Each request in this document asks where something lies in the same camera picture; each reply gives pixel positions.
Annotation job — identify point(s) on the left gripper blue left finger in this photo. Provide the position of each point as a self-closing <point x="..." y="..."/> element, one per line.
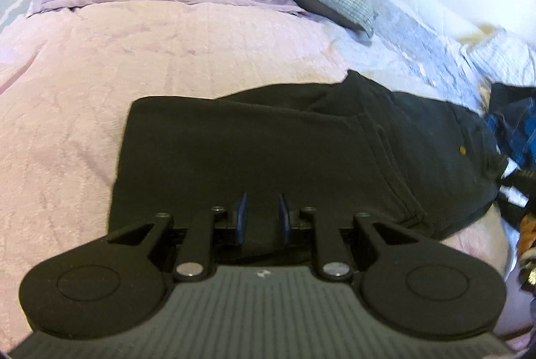
<point x="240" y="219"/>

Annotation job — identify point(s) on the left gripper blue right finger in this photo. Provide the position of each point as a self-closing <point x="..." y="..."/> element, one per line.
<point x="284" y="219"/>

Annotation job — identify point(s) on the black trousers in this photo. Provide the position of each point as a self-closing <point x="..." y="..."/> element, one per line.
<point x="342" y="148"/>

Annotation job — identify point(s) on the grey herringbone blanket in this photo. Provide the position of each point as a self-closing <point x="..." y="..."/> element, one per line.
<point x="407" y="55"/>

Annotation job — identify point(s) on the pink bedspread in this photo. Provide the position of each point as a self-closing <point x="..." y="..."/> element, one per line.
<point x="68" y="78"/>

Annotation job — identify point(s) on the dark blue jeans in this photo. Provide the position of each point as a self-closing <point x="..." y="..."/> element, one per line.
<point x="511" y="117"/>

